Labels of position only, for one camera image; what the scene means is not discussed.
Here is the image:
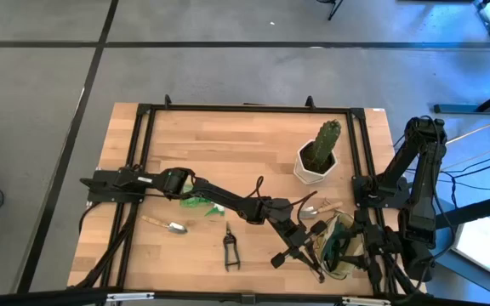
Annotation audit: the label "black metal table frame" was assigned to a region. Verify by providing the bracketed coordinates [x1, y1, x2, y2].
[72, 93, 429, 298]

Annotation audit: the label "black stand leg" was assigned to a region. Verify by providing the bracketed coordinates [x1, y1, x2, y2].
[316, 0, 345, 21]

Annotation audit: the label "pointed trowel with wooden handle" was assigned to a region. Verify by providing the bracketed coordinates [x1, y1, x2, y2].
[140, 214, 189, 235]

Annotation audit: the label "black rig crossbar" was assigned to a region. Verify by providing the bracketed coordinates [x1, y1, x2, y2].
[0, 286, 490, 306]

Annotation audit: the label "metal scoop with wooden handle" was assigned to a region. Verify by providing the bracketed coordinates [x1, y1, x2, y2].
[299, 201, 345, 220]

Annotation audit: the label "tan green gardening bag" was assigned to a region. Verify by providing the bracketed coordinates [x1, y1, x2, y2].
[317, 212, 368, 281]

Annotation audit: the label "green handled garden snips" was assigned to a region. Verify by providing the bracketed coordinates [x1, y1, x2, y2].
[222, 221, 242, 273]

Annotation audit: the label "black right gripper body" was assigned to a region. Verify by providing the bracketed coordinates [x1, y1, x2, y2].
[346, 210, 402, 294]

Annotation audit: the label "green plastic spray bottle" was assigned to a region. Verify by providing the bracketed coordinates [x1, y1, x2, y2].
[179, 183, 226, 218]

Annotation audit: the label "green cactus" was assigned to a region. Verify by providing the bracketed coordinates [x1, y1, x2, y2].
[311, 117, 343, 171]

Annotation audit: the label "silver metal bracket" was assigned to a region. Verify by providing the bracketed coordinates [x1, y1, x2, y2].
[341, 296, 393, 306]
[105, 292, 156, 303]

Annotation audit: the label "white hexagonal plant pot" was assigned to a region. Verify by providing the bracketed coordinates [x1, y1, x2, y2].
[293, 139, 339, 186]

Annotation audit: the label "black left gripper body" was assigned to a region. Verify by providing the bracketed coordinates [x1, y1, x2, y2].
[271, 218, 329, 269]

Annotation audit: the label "white floor panel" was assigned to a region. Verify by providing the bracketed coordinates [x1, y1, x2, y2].
[453, 215, 490, 278]

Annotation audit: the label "dark diagonal metal beam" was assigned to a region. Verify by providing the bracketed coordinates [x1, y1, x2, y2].
[436, 191, 490, 230]

